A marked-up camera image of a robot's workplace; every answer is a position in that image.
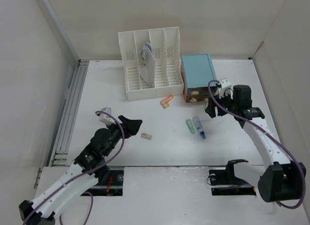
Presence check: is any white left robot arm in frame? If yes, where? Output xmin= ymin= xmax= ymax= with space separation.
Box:
xmin=18 ymin=115 xmax=142 ymax=225

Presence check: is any aluminium frame rail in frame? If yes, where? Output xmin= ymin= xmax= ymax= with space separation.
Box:
xmin=47 ymin=60 xmax=89 ymax=167

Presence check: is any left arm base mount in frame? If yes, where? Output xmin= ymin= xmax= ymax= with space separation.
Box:
xmin=87 ymin=167 xmax=124 ymax=196

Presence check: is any teal orange drawer box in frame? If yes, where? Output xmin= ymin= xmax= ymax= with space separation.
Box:
xmin=181 ymin=53 xmax=217 ymax=103

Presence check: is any white plastic file organizer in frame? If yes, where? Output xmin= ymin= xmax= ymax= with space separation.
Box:
xmin=119 ymin=27 xmax=184 ymax=100

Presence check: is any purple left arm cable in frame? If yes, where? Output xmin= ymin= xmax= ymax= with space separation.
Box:
xmin=23 ymin=110 xmax=125 ymax=225

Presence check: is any green transparent tube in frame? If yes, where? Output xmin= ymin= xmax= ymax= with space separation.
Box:
xmin=186 ymin=119 xmax=195 ymax=134

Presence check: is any white spiral bound manual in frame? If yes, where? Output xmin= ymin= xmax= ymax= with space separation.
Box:
xmin=140 ymin=42 xmax=155 ymax=88

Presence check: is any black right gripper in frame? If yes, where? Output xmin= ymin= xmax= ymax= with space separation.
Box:
xmin=203 ymin=89 xmax=238 ymax=118

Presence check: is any beige rectangular eraser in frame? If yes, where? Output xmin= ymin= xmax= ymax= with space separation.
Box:
xmin=141 ymin=132 xmax=153 ymax=140

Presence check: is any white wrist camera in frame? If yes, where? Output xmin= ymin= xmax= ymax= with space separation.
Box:
xmin=216 ymin=78 xmax=232 ymax=99
xmin=95 ymin=107 xmax=114 ymax=126

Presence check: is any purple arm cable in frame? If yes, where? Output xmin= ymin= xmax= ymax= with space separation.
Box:
xmin=207 ymin=79 xmax=306 ymax=209
xmin=23 ymin=110 xmax=125 ymax=225

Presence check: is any clear blue glue bottle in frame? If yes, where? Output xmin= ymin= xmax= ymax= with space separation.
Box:
xmin=192 ymin=116 xmax=206 ymax=139

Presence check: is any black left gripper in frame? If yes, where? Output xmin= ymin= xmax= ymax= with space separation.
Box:
xmin=103 ymin=115 xmax=141 ymax=156

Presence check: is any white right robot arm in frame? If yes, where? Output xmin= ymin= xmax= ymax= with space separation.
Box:
xmin=205 ymin=80 xmax=306 ymax=209

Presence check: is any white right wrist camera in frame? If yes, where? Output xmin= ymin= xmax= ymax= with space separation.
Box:
xmin=216 ymin=78 xmax=232 ymax=99

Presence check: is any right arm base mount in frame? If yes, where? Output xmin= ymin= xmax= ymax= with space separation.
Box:
xmin=206 ymin=159 xmax=256 ymax=196

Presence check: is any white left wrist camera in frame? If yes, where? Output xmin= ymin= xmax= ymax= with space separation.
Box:
xmin=95 ymin=107 xmax=114 ymax=126

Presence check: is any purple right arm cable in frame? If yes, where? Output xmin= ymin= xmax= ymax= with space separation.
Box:
xmin=207 ymin=79 xmax=306 ymax=209

